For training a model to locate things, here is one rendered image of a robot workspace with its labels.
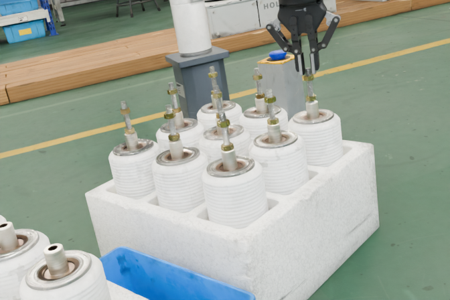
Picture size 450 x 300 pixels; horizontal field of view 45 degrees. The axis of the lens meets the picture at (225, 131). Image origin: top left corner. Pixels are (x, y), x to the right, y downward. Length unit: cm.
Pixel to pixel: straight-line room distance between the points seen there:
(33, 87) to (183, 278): 211
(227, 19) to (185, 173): 228
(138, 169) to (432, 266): 54
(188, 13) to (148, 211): 70
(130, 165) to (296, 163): 29
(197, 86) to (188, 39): 13
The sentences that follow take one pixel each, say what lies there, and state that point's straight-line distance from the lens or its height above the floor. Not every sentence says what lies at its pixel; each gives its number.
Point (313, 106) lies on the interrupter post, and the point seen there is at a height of 27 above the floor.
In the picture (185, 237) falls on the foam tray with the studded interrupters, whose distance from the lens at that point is 87.
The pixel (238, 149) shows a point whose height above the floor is 23.
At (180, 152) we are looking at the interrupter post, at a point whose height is 26.
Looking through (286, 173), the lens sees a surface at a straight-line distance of 90.
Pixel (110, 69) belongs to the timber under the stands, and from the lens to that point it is 290.
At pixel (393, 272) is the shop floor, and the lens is 102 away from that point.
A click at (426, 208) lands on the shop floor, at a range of 121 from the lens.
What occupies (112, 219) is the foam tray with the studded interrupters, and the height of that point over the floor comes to 14.
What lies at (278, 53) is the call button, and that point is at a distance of 122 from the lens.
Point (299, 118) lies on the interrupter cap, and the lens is 101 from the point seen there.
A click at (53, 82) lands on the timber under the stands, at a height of 5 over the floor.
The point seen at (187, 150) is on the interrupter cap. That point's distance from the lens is 94.
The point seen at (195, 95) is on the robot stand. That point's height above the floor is 20.
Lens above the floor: 58
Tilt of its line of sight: 19 degrees down
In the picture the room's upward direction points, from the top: 9 degrees counter-clockwise
